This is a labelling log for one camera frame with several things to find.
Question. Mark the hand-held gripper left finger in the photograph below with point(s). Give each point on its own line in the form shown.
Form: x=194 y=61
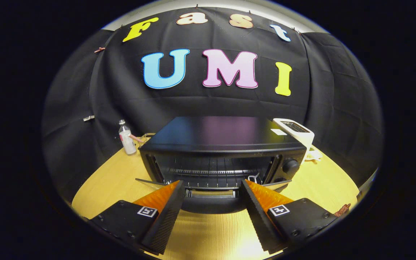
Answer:
x=166 y=216

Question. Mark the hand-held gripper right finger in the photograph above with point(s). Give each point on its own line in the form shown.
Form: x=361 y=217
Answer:
x=256 y=216

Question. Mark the black toaster oven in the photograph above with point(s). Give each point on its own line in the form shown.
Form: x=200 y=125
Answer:
x=219 y=144

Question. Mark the red-brown steak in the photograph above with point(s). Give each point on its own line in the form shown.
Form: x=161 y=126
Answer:
x=342 y=209

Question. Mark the white bread toaster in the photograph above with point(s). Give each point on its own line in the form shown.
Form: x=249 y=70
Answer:
x=298 y=131

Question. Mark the white divided dish with beans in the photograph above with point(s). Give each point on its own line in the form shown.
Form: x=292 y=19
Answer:
x=313 y=155

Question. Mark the pink striped stick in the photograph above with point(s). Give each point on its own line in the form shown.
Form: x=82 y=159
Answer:
x=135 y=138

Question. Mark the clear plastic bottle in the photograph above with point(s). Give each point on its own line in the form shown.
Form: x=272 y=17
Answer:
x=126 y=141

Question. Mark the metal clip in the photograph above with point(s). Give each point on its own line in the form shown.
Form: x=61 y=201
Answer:
x=89 y=118

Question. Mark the red clip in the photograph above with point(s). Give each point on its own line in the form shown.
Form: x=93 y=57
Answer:
x=99 y=50

